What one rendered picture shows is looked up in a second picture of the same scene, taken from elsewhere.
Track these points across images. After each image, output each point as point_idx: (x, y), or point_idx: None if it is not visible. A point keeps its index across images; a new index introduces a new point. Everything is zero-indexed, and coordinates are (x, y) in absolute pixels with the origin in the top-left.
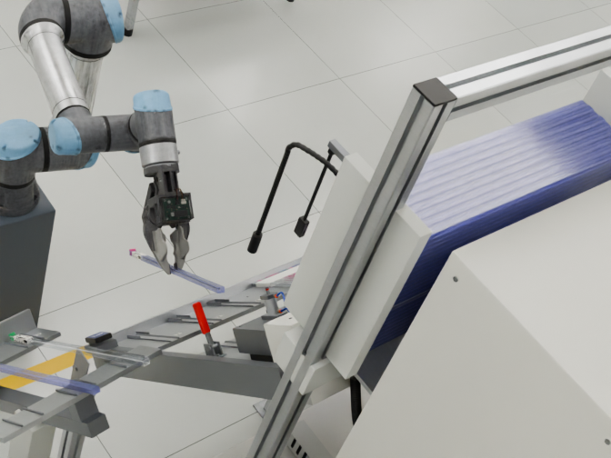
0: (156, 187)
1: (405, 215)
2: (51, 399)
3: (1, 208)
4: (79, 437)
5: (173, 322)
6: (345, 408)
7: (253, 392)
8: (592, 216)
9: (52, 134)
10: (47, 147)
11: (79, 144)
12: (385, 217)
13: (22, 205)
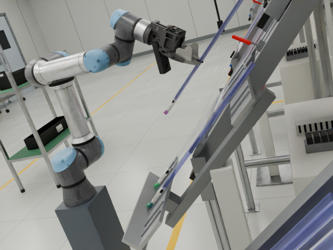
0: (157, 38)
1: None
2: (235, 97)
3: (83, 198)
4: (225, 230)
5: (208, 134)
6: (296, 117)
7: (312, 4)
8: None
9: (89, 61)
10: (80, 150)
11: (106, 54)
12: None
13: (90, 190)
